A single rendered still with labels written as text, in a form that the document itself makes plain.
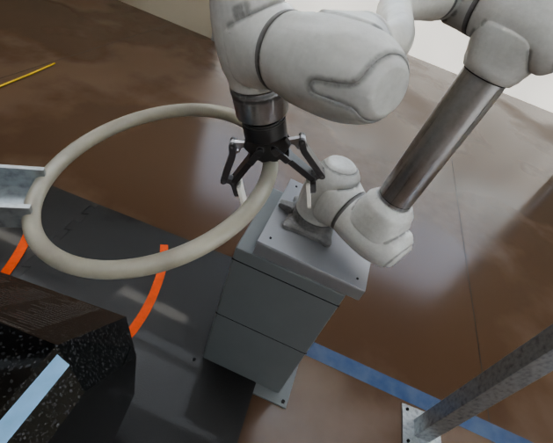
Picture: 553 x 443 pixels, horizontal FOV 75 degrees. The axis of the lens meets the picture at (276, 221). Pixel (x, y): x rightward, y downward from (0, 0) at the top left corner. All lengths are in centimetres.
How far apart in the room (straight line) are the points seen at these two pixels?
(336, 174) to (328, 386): 120
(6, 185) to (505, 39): 101
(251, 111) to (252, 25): 13
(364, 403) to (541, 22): 170
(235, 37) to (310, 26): 11
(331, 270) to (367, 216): 24
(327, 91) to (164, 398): 156
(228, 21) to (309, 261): 83
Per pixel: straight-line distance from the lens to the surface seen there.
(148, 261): 58
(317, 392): 197
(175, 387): 181
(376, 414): 207
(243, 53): 51
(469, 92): 93
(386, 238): 107
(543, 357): 157
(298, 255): 119
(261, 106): 57
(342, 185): 111
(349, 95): 41
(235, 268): 130
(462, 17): 94
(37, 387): 93
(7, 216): 79
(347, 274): 122
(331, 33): 43
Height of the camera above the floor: 168
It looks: 40 degrees down
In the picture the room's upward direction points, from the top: 21 degrees clockwise
